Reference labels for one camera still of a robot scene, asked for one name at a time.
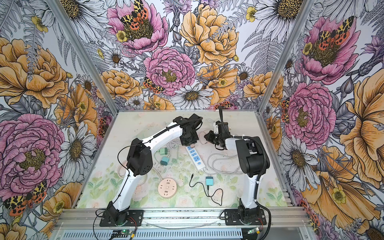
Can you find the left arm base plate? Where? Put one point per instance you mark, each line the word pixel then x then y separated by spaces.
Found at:
pixel 127 218

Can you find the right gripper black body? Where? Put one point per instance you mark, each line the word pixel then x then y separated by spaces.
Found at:
pixel 214 138

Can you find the green circuit board left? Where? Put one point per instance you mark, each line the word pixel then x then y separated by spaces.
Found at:
pixel 123 234

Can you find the aluminium front rail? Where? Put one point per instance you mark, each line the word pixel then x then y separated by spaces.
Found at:
pixel 276 217

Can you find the green circuit board right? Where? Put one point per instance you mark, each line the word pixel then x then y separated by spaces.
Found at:
pixel 254 231

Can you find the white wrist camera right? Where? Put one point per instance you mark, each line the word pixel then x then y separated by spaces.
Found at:
pixel 216 127

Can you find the white blue power strip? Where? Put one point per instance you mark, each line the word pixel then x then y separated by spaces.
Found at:
pixel 197 160

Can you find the round pink power socket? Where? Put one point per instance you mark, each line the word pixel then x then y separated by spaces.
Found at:
pixel 167 188

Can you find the teal charger adapter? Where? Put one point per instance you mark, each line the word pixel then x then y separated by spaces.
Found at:
pixel 209 181
pixel 164 161

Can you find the green circuit board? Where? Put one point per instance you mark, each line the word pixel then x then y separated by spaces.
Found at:
pixel 123 234
pixel 254 231

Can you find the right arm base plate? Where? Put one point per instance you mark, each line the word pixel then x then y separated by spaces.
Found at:
pixel 233 217

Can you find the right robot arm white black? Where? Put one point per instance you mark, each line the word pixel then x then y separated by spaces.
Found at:
pixel 253 161

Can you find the green charger adapter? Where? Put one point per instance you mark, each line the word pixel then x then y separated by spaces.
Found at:
pixel 163 151

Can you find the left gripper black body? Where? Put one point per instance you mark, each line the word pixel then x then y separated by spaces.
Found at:
pixel 191 138

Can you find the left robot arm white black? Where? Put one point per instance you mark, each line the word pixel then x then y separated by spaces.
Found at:
pixel 140 163

